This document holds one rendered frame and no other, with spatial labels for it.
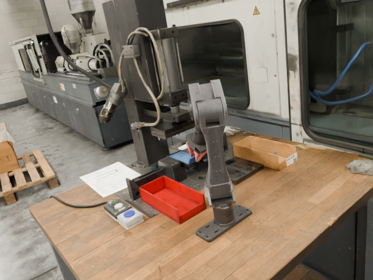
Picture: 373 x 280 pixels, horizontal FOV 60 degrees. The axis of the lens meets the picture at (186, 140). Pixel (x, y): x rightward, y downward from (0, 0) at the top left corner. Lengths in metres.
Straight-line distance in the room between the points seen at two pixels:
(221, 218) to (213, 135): 0.28
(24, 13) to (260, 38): 9.17
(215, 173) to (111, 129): 3.60
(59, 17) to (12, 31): 1.34
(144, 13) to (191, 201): 0.73
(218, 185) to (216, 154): 0.11
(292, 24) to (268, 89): 0.38
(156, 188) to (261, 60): 0.89
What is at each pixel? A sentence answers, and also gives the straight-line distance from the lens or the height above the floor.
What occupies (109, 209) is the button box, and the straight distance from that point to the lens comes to 1.25.
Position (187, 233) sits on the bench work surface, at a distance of 1.08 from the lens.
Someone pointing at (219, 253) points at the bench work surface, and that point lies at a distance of 0.99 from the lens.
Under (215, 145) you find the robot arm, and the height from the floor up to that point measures 1.18.
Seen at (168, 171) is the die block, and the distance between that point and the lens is 1.37.
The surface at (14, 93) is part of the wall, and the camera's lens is 10.43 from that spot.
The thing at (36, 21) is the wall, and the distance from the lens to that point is 10.56.
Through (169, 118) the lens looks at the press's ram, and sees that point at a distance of 1.33.
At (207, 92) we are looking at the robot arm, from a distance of 0.96.
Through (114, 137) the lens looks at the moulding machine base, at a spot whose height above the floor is 0.19.
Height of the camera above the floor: 1.53
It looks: 20 degrees down
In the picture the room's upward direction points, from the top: 10 degrees counter-clockwise
